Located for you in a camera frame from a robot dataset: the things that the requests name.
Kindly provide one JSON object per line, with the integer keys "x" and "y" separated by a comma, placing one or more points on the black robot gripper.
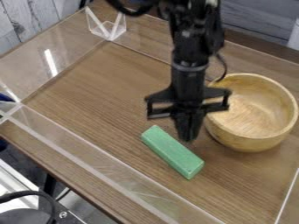
{"x": 187, "y": 97}

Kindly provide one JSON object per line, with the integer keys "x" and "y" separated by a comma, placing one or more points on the green rectangular block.
{"x": 173, "y": 152}

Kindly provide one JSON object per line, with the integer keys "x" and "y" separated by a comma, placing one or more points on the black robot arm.
{"x": 198, "y": 39}

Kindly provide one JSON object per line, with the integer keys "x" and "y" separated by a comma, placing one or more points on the light wooden bowl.
{"x": 262, "y": 113}

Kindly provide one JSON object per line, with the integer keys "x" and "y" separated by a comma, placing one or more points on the blue object at left edge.
{"x": 6, "y": 98}

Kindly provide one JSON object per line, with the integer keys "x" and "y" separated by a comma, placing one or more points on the clear acrylic front wall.
{"x": 121, "y": 190}

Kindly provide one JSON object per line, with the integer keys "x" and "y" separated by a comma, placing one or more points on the clear acrylic corner bracket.
{"x": 106, "y": 29}

